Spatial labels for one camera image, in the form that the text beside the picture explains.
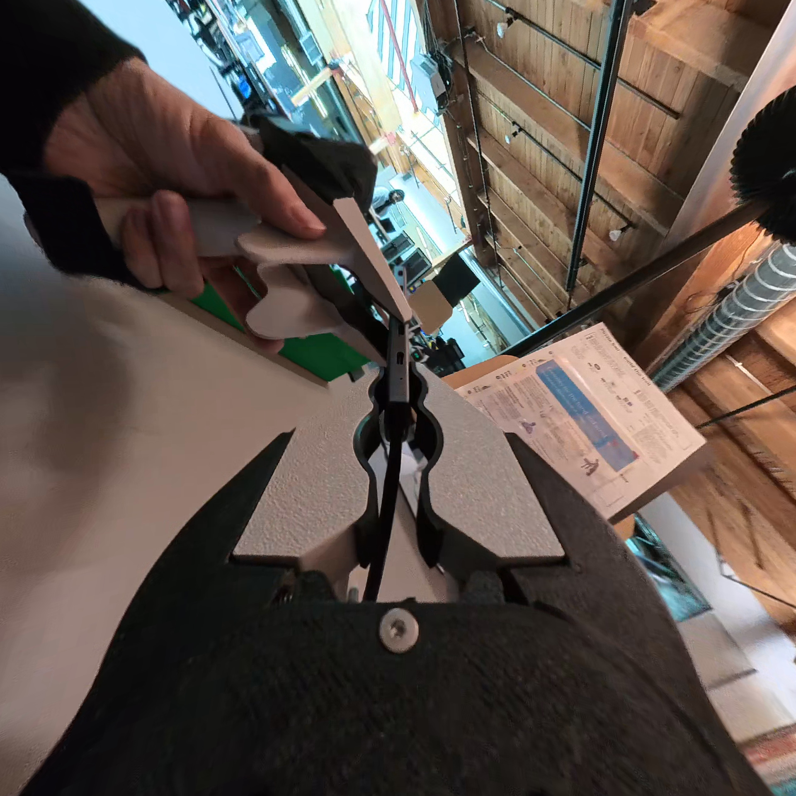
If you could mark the green plastic bin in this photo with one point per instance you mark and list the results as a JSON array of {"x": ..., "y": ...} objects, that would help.
[{"x": 311, "y": 357}]

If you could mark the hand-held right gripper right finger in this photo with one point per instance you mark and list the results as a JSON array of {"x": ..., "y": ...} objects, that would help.
[{"x": 485, "y": 497}]

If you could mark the wooden document stand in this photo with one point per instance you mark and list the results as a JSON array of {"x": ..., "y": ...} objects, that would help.
[{"x": 479, "y": 368}]

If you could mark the black pleated round lamp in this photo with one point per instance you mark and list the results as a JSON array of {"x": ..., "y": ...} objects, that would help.
[{"x": 771, "y": 168}]

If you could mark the person's left hand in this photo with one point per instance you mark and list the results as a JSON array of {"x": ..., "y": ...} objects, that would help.
[{"x": 155, "y": 137}]

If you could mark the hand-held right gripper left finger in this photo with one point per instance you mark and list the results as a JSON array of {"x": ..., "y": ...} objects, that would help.
[{"x": 298, "y": 497}]

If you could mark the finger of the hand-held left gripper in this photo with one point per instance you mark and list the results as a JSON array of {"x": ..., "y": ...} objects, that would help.
[{"x": 370, "y": 249}]

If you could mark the grey metal USB hub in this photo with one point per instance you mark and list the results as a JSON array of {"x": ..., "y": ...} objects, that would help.
[{"x": 398, "y": 373}]

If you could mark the grey desk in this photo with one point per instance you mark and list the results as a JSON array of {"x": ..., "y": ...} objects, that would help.
[{"x": 124, "y": 435}]

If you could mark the silver ventilation duct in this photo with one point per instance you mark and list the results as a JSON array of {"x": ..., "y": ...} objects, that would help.
[{"x": 734, "y": 311}]

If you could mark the black metal pole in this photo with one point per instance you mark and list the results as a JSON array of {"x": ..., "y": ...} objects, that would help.
[{"x": 622, "y": 292}]

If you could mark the ceiling projector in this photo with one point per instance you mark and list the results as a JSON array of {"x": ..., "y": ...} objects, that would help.
[{"x": 430, "y": 81}]

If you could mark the black monitor panel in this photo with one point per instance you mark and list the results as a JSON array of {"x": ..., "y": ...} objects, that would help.
[{"x": 457, "y": 280}]

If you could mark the cardboard panel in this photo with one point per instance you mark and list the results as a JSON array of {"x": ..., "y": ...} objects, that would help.
[{"x": 429, "y": 309}]

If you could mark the person's left forearm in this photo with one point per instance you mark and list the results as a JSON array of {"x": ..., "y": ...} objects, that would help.
[{"x": 37, "y": 74}]

